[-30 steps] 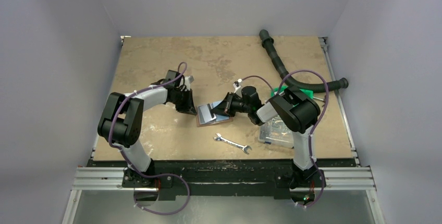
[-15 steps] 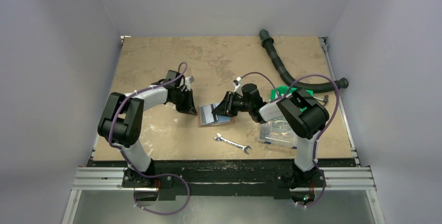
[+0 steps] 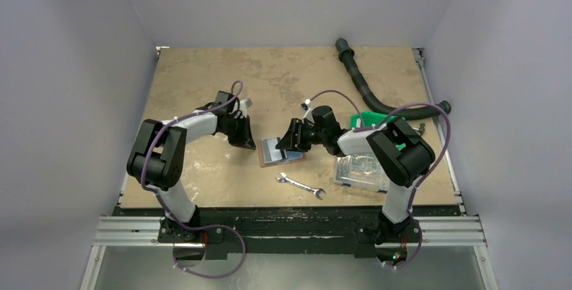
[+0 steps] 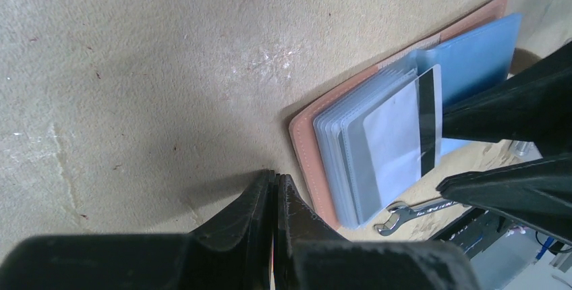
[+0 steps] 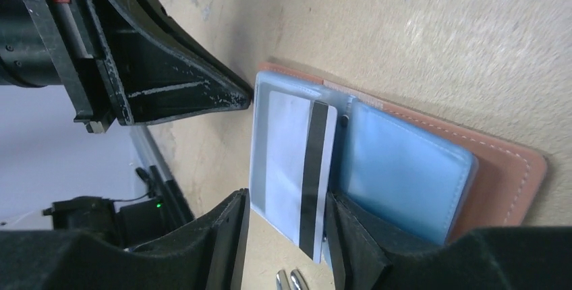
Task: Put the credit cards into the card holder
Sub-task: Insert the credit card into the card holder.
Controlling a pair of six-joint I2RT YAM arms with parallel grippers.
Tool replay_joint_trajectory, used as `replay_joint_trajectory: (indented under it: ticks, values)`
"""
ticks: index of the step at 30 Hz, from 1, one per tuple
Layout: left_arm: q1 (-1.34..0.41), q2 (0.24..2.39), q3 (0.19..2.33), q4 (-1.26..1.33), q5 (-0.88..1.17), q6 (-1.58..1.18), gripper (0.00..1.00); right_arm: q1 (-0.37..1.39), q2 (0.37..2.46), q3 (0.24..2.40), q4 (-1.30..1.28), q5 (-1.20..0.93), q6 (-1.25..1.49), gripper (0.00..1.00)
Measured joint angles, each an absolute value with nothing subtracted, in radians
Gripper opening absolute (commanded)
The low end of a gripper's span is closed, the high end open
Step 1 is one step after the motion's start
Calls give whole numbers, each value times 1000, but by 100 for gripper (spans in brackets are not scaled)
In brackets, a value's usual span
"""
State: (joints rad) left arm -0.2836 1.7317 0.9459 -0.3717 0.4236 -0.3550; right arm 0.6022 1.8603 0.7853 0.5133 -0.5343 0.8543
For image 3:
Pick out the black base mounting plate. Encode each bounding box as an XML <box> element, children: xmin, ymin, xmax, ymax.
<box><xmin>156</xmin><ymin>206</ymin><xmax>461</xmax><ymax>262</ymax></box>

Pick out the silver open-end wrench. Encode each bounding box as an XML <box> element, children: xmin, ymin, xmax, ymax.
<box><xmin>275</xmin><ymin>172</ymin><xmax>326</xmax><ymax>200</ymax></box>

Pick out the clear plastic screw box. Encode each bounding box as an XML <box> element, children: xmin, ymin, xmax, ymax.
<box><xmin>333</xmin><ymin>153</ymin><xmax>390</xmax><ymax>194</ymax></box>

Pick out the white card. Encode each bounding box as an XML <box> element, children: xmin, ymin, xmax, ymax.
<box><xmin>261</xmin><ymin>137</ymin><xmax>287</xmax><ymax>165</ymax></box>

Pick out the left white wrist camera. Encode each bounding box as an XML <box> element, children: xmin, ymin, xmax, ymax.
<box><xmin>238</xmin><ymin>98</ymin><xmax>252</xmax><ymax>117</ymax></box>

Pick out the brown leather card holder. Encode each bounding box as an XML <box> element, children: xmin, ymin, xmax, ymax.
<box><xmin>257</xmin><ymin>137</ymin><xmax>306</xmax><ymax>167</ymax></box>

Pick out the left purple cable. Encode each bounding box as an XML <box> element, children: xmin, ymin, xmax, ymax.
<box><xmin>139</xmin><ymin>80</ymin><xmax>248</xmax><ymax>280</ymax></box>

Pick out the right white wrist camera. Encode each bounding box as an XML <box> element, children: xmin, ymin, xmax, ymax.
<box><xmin>301</xmin><ymin>98</ymin><xmax>312</xmax><ymax>121</ymax></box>

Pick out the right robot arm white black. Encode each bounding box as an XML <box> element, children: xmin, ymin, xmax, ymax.
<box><xmin>276</xmin><ymin>106</ymin><xmax>436</xmax><ymax>245</ymax></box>

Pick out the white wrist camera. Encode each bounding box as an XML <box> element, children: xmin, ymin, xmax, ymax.
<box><xmin>301</xmin><ymin>98</ymin><xmax>312</xmax><ymax>121</ymax></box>
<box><xmin>238</xmin><ymin>98</ymin><xmax>252</xmax><ymax>117</ymax></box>

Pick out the green plastic bin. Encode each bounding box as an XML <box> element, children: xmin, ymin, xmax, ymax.
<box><xmin>349</xmin><ymin>111</ymin><xmax>386</xmax><ymax>129</ymax></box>

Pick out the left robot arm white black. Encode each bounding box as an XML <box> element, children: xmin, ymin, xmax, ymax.
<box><xmin>126</xmin><ymin>91</ymin><xmax>256</xmax><ymax>242</ymax></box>

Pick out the black corrugated hose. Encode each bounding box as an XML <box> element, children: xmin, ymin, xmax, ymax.
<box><xmin>335</xmin><ymin>37</ymin><xmax>452</xmax><ymax>121</ymax></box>

